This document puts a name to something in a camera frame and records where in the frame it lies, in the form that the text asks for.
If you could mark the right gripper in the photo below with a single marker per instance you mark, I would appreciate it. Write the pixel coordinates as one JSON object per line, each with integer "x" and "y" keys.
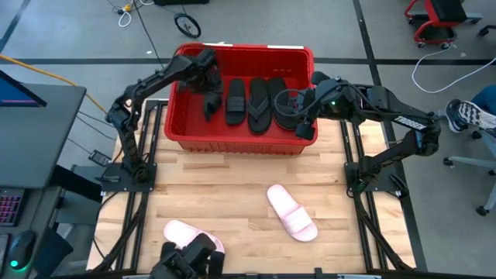
{"x": 308, "y": 106}

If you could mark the red rolling stool black seat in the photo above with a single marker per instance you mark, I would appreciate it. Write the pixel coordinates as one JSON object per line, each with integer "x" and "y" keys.
{"x": 445, "y": 9}

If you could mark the pink slide sandal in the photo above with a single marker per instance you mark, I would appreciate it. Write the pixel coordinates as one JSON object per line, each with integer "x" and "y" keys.
{"x": 182, "y": 232}
{"x": 292, "y": 221}

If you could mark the backlit keyboard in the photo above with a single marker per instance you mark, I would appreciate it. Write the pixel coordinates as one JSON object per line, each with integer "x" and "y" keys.
{"x": 9, "y": 207}

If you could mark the seated person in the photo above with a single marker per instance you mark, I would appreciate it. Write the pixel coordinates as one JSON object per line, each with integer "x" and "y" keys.
{"x": 488, "y": 98}

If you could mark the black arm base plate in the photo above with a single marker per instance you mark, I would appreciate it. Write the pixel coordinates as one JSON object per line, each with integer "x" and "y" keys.
{"x": 387, "y": 182}
{"x": 116, "y": 184}

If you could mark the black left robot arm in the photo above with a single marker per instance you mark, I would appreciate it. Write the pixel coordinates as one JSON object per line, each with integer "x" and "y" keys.
{"x": 155, "y": 79}

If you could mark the person's shoe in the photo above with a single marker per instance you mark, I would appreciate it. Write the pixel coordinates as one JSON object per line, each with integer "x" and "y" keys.
{"x": 465, "y": 114}

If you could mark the black computer mouse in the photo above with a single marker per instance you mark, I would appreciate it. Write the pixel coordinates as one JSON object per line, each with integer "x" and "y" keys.
{"x": 21, "y": 248}

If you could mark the black power adapter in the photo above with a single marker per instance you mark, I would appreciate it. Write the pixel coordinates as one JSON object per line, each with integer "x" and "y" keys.
{"x": 100, "y": 158}

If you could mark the black box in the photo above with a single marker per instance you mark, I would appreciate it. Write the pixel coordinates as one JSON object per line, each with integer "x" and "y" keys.
{"x": 182, "y": 2}

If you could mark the yellow plug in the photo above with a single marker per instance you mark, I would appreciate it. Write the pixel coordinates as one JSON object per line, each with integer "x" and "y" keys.
{"x": 126, "y": 7}

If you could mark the white tape label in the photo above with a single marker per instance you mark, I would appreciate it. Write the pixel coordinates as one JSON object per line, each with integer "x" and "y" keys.
{"x": 286, "y": 47}
{"x": 217, "y": 44}

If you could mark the computer monitor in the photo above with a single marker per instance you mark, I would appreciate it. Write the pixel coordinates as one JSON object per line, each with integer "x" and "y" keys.
{"x": 11, "y": 95}

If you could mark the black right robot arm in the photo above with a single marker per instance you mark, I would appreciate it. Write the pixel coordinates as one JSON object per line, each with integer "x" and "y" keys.
{"x": 387, "y": 102}

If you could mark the red plastic bin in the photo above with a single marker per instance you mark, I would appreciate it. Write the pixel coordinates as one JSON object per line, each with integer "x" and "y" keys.
{"x": 240, "y": 145}

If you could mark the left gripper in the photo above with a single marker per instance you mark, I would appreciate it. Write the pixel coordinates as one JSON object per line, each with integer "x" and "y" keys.
{"x": 205, "y": 73}

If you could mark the grey office chair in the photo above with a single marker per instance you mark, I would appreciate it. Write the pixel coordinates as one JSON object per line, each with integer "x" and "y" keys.
{"x": 469, "y": 160}

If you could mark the dark grey desk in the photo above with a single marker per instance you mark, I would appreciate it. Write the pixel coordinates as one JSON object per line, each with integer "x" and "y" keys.
{"x": 38, "y": 147}

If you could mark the black chair caster leg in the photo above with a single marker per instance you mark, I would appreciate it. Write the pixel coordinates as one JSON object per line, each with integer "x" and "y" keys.
{"x": 486, "y": 30}

